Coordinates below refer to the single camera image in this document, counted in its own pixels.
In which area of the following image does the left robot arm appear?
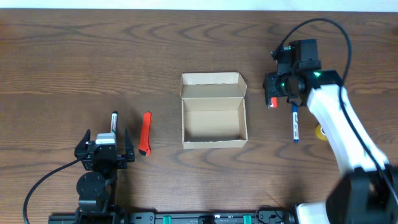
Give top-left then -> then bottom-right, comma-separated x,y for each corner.
74,130 -> 135,224

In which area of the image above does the open cardboard box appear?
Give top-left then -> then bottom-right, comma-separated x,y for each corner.
180,72 -> 248,149

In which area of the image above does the orange utility knife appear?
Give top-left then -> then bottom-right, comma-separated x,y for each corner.
139,111 -> 152,156

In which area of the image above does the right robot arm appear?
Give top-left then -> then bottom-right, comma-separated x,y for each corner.
263,39 -> 397,223

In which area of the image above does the blue whiteboard marker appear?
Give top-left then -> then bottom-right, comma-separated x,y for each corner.
292,105 -> 299,142

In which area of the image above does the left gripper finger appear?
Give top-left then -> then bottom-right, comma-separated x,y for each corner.
124,129 -> 135,162
74,129 -> 91,157

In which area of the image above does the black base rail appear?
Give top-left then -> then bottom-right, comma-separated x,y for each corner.
48,210 -> 298,224

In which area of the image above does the yellow tape roll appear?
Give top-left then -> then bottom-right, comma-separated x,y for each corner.
315,124 -> 328,141

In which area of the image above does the black whiteboard marker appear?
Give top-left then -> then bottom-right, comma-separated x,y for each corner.
111,111 -> 118,134

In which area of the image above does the red stapler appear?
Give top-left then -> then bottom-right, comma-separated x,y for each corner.
268,97 -> 278,109

